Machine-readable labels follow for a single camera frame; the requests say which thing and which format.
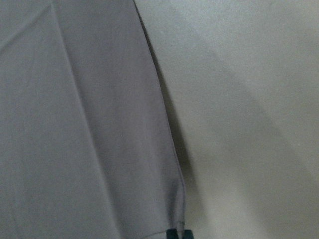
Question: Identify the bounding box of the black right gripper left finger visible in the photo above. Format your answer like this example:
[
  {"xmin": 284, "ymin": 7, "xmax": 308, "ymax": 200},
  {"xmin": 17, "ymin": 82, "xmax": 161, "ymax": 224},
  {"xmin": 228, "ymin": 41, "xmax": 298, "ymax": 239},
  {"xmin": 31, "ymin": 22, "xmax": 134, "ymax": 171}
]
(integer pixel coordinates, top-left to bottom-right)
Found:
[{"xmin": 166, "ymin": 229, "xmax": 178, "ymax": 239}]

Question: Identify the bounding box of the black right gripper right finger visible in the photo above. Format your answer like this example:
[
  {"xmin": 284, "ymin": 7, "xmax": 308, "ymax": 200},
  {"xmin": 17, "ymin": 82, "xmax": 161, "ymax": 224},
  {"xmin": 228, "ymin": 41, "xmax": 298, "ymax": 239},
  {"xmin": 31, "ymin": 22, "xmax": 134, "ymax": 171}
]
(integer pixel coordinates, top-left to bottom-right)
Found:
[{"xmin": 183, "ymin": 230, "xmax": 193, "ymax": 239}]

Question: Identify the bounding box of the dark brown t-shirt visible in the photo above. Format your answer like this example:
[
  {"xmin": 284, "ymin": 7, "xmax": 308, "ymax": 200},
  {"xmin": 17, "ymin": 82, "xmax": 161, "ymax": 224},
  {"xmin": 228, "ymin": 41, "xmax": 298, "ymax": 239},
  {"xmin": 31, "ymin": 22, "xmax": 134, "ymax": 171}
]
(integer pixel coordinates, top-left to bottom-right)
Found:
[{"xmin": 0, "ymin": 0, "xmax": 185, "ymax": 239}]

